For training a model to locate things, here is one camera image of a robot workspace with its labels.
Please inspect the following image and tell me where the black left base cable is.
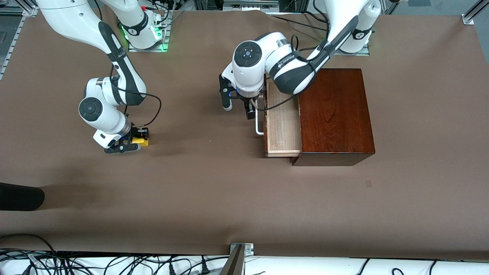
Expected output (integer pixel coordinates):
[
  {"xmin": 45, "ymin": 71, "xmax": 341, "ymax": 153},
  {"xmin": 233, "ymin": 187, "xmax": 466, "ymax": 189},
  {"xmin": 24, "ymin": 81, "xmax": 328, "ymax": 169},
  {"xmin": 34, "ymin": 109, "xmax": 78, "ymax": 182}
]
[{"xmin": 267, "ymin": 11, "xmax": 330, "ymax": 31}]

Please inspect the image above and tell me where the silver equipment rack frame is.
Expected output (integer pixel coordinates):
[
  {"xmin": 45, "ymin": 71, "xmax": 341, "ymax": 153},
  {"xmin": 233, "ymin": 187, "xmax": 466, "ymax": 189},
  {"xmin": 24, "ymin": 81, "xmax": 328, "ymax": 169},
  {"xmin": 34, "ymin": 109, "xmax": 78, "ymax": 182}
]
[{"xmin": 223, "ymin": 0, "xmax": 279, "ymax": 11}]

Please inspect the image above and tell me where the black right base cable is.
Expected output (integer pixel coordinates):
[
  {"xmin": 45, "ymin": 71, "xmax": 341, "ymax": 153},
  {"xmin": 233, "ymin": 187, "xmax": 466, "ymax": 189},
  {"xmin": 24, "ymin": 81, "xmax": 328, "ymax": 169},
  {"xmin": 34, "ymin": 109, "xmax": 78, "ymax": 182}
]
[{"xmin": 147, "ymin": 0, "xmax": 182, "ymax": 29}]

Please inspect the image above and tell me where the dark brown wooden cabinet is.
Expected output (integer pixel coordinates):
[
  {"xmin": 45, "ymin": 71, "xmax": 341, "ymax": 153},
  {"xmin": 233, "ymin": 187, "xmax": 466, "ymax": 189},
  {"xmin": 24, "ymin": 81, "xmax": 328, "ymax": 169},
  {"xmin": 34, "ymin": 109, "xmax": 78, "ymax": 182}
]
[{"xmin": 291, "ymin": 68, "xmax": 376, "ymax": 167}]

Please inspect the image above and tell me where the brown table cover sheet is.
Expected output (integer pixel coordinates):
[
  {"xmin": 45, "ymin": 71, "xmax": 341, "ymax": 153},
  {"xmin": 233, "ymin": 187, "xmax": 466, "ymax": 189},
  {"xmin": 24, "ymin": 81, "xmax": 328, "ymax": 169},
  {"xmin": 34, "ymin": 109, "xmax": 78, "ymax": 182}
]
[{"xmin": 0, "ymin": 8, "xmax": 489, "ymax": 261}]

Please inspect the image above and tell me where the black base cable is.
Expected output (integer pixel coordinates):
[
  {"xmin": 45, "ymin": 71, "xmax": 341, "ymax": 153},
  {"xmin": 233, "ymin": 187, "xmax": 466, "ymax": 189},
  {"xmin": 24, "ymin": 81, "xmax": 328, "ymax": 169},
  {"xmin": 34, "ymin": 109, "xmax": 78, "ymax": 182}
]
[
  {"xmin": 147, "ymin": 0, "xmax": 182, "ymax": 29},
  {"xmin": 267, "ymin": 11, "xmax": 330, "ymax": 31}
]

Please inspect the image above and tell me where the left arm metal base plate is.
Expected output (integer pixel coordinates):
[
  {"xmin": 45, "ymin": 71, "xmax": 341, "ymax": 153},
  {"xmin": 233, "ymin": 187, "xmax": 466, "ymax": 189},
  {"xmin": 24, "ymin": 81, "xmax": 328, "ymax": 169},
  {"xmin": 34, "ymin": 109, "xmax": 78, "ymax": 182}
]
[{"xmin": 336, "ymin": 45, "xmax": 370, "ymax": 57}]

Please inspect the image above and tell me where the black cylinder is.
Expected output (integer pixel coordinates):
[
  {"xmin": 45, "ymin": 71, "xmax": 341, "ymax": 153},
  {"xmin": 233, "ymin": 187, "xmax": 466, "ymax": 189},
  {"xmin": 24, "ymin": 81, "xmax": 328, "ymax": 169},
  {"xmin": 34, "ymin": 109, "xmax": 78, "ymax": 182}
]
[{"xmin": 0, "ymin": 183, "xmax": 45, "ymax": 211}]

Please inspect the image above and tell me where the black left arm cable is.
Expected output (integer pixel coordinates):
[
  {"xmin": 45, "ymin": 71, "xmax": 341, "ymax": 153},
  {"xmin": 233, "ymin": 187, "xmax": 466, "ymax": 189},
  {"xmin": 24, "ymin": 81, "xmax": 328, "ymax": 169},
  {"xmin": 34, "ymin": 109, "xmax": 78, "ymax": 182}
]
[{"xmin": 252, "ymin": 34, "xmax": 337, "ymax": 113}]

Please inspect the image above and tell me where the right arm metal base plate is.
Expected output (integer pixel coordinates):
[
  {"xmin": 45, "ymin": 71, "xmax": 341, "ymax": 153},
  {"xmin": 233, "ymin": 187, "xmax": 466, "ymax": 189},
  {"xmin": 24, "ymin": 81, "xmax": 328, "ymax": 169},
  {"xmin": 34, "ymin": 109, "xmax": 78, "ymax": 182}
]
[{"xmin": 128, "ymin": 11, "xmax": 170, "ymax": 53}]

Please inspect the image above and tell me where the aluminium frame corner bracket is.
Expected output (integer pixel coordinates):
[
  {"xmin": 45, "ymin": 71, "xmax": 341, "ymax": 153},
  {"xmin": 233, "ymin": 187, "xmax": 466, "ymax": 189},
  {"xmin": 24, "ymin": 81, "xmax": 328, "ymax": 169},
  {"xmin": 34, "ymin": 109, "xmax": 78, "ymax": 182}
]
[{"xmin": 461, "ymin": 0, "xmax": 489, "ymax": 25}]

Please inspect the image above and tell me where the white board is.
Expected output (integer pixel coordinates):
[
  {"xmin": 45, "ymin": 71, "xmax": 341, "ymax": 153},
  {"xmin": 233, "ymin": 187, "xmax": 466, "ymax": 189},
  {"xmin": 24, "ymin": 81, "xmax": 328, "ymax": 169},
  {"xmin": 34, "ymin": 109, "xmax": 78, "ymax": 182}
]
[{"xmin": 0, "ymin": 252, "xmax": 489, "ymax": 275}]

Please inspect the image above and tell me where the light wood drawer white handle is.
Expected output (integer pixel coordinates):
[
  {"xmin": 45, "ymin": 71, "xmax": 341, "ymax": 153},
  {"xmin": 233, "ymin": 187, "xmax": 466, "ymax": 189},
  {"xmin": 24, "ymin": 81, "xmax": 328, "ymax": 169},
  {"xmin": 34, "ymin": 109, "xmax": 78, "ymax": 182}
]
[{"xmin": 255, "ymin": 78, "xmax": 303, "ymax": 158}]

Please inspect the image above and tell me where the black cable tangle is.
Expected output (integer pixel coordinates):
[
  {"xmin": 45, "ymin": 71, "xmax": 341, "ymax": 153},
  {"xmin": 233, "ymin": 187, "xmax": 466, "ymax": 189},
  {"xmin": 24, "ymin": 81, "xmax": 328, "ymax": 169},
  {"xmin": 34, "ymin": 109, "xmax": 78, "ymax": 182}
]
[{"xmin": 0, "ymin": 250, "xmax": 230, "ymax": 275}]

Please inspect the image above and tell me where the black looping cable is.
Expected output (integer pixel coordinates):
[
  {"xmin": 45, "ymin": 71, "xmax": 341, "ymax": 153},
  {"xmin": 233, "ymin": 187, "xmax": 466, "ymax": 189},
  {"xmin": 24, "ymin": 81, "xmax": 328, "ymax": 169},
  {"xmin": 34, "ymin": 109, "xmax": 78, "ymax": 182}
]
[{"xmin": 0, "ymin": 234, "xmax": 58, "ymax": 264}]

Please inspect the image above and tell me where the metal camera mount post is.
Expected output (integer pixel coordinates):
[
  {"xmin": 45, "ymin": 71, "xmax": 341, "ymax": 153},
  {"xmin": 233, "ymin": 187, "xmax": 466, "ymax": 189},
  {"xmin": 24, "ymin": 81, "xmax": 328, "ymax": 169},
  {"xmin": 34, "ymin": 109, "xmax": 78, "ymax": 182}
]
[{"xmin": 220, "ymin": 243, "xmax": 254, "ymax": 275}]

